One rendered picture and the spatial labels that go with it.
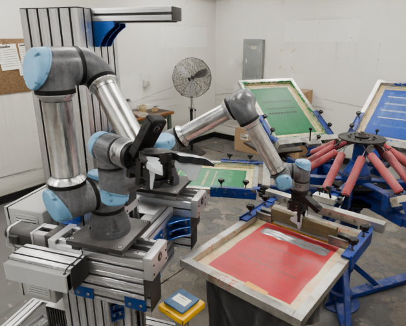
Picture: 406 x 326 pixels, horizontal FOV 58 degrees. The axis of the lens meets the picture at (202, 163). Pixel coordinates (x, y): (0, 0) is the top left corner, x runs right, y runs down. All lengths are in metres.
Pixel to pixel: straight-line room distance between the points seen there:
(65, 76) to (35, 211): 0.76
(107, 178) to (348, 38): 5.38
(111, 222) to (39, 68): 0.56
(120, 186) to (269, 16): 5.86
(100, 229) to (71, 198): 0.19
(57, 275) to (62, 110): 0.56
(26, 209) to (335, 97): 5.17
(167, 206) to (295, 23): 5.04
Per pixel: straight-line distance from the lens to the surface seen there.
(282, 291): 1.59
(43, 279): 1.42
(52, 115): 1.15
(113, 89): 1.14
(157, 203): 1.77
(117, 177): 0.96
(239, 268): 1.69
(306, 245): 1.91
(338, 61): 6.11
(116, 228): 1.33
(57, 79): 1.12
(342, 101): 6.13
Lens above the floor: 1.92
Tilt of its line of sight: 19 degrees down
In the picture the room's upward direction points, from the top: straight up
